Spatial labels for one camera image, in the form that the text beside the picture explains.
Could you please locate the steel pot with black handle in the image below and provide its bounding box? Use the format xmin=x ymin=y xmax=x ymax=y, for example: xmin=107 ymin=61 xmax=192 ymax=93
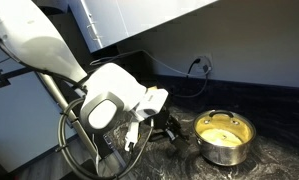
xmin=170 ymin=109 xmax=257 ymax=167

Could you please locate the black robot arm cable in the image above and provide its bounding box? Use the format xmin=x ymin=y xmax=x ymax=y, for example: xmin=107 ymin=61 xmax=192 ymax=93
xmin=57 ymin=97 xmax=156 ymax=180

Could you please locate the white wall cabinet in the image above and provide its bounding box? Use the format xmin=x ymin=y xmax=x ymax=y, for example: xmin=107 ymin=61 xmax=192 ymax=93
xmin=67 ymin=0 xmax=220 ymax=54

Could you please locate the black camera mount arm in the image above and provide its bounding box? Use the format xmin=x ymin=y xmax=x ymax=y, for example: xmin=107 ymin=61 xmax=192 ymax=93
xmin=0 ymin=67 xmax=33 ymax=93

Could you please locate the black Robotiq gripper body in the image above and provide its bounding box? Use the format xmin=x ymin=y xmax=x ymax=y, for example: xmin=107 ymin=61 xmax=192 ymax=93
xmin=152 ymin=108 xmax=177 ymax=134

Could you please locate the black power cable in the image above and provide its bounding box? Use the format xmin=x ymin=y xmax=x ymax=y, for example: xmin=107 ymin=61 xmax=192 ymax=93
xmin=167 ymin=57 xmax=211 ymax=99

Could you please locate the white wall power outlet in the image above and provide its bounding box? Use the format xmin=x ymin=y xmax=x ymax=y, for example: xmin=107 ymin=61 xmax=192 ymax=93
xmin=192 ymin=53 xmax=214 ymax=77

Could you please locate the thin white cable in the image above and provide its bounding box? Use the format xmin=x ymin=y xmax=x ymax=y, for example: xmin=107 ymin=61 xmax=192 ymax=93
xmin=91 ymin=133 xmax=101 ymax=174

